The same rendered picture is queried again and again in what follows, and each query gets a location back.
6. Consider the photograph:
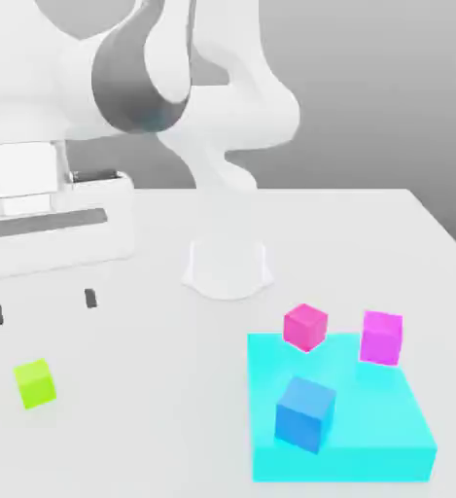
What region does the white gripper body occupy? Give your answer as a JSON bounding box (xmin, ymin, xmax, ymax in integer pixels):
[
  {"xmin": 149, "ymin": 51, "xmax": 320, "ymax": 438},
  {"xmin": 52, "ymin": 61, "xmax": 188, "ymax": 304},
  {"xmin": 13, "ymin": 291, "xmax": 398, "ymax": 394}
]
[{"xmin": 0, "ymin": 176, "xmax": 136, "ymax": 283}]

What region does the small lime green cube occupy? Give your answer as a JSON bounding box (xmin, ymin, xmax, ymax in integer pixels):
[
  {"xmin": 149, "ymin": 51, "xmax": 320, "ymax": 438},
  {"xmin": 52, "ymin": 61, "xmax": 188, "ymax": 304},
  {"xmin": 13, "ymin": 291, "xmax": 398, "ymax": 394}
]
[{"xmin": 12, "ymin": 357, "xmax": 58, "ymax": 410}]

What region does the small pink cube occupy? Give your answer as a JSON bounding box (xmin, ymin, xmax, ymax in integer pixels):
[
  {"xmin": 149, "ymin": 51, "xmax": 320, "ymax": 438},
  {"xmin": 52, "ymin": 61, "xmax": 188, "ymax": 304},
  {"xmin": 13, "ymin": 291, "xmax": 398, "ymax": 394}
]
[{"xmin": 282, "ymin": 302, "xmax": 329, "ymax": 354}]

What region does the small blue cube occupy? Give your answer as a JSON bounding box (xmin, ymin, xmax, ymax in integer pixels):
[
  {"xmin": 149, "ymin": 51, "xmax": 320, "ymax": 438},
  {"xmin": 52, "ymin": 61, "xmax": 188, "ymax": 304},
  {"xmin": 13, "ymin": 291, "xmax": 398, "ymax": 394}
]
[{"xmin": 273, "ymin": 375, "xmax": 337, "ymax": 455}]

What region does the small magenta cube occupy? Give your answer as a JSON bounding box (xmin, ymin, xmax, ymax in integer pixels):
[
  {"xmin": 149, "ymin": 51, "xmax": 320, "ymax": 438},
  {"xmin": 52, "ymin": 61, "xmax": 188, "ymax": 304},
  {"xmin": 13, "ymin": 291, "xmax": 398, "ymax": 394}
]
[{"xmin": 358, "ymin": 309, "xmax": 404, "ymax": 368}]

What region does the large cyan box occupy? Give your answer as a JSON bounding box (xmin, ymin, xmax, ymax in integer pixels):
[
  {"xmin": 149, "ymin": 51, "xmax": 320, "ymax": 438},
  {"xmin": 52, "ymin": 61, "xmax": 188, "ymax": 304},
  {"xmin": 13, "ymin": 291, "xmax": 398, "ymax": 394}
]
[{"xmin": 246, "ymin": 331, "xmax": 438, "ymax": 484}]

